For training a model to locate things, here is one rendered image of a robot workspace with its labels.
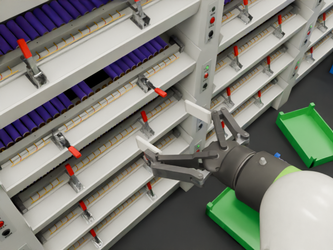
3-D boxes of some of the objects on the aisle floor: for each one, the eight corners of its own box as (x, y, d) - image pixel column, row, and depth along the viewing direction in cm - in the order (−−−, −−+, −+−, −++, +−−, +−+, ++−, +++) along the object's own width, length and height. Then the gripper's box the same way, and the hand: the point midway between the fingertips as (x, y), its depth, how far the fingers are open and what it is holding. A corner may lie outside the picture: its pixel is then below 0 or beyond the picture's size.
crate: (291, 229, 153) (296, 221, 146) (262, 264, 143) (266, 256, 137) (234, 184, 166) (237, 175, 160) (204, 213, 157) (206, 204, 151)
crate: (344, 156, 176) (351, 147, 170) (308, 168, 172) (313, 158, 165) (308, 112, 194) (313, 102, 188) (275, 122, 190) (278, 112, 183)
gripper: (201, 235, 59) (119, 171, 72) (289, 147, 70) (204, 105, 83) (196, 208, 54) (110, 144, 67) (292, 117, 65) (202, 78, 78)
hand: (166, 125), depth 74 cm, fingers open, 13 cm apart
